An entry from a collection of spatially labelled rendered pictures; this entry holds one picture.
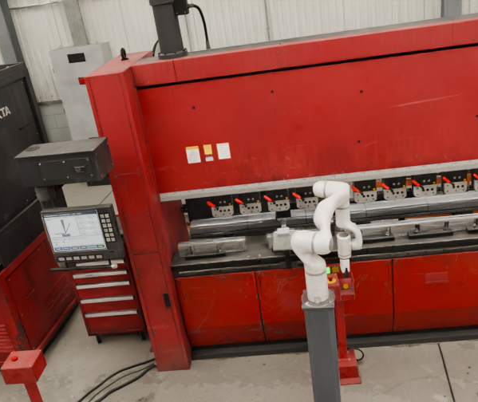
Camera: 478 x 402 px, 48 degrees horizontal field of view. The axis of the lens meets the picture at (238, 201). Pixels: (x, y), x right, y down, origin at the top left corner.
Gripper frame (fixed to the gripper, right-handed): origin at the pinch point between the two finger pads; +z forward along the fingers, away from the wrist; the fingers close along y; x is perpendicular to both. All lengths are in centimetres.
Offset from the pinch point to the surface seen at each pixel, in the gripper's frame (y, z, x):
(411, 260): -25, 12, 49
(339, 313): -0.5, 32.8, -5.6
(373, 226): -39.7, -9.4, 26.5
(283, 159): -45, -67, -31
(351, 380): 13, 82, -2
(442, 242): -25, 0, 70
